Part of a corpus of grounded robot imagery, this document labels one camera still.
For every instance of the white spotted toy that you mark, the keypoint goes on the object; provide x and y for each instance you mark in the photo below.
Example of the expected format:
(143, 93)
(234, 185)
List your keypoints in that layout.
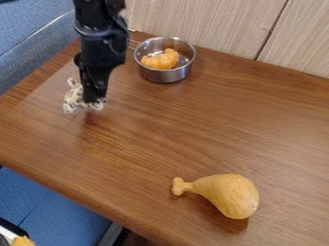
(73, 97)

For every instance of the orange toy fruit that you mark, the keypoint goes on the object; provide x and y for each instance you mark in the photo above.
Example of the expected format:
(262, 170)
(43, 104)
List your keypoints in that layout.
(161, 60)

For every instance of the yellow toy chicken drumstick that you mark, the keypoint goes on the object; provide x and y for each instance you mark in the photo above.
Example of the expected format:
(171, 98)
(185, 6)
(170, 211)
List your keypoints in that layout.
(229, 195)

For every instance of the orange toy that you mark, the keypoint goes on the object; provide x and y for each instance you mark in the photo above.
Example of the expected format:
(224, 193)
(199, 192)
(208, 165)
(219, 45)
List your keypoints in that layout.
(21, 241)

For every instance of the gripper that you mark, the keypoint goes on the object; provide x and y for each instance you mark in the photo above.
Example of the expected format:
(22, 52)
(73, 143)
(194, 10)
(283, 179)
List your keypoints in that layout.
(103, 51)

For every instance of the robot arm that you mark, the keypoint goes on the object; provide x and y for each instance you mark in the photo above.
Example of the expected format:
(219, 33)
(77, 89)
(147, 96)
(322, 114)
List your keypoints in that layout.
(96, 14)

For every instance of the silver pot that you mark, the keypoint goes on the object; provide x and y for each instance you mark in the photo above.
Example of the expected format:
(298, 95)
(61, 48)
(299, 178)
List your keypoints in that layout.
(168, 71)

